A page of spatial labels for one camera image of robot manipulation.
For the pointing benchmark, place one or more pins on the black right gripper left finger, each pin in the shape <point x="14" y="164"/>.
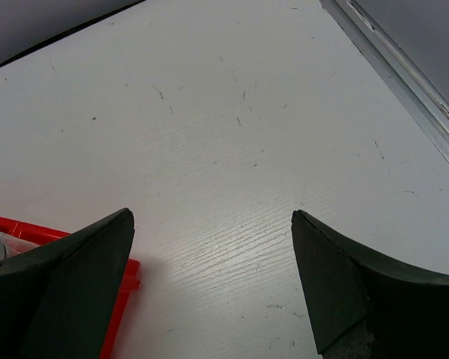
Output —
<point x="60" y="291"/>

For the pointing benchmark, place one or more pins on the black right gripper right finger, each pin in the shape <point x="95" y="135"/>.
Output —
<point x="364" y="304"/>

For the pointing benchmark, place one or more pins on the clear jar with white granules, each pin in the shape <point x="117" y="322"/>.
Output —
<point x="10" y="246"/>

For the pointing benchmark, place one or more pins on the red plastic organizer bin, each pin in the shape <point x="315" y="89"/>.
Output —
<point x="30" y="233"/>

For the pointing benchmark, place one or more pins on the aluminium table frame rail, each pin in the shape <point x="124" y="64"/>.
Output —
<point x="407" y="44"/>

